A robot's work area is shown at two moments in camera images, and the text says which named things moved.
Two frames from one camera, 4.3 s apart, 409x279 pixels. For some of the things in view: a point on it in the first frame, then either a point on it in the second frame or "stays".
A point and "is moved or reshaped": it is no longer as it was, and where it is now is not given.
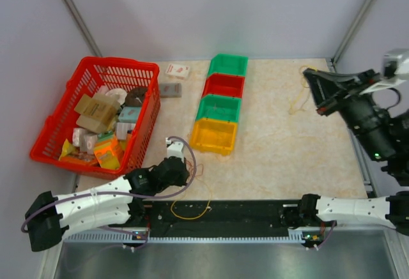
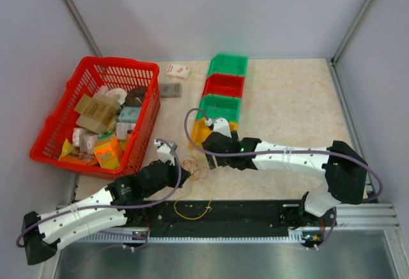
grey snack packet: [170, 90] stays
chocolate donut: [135, 98] stays
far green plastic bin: [229, 64] stays
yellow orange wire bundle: [190, 169] is moved or reshaped
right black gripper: [325, 84] → [211, 161]
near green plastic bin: [220, 106] stays
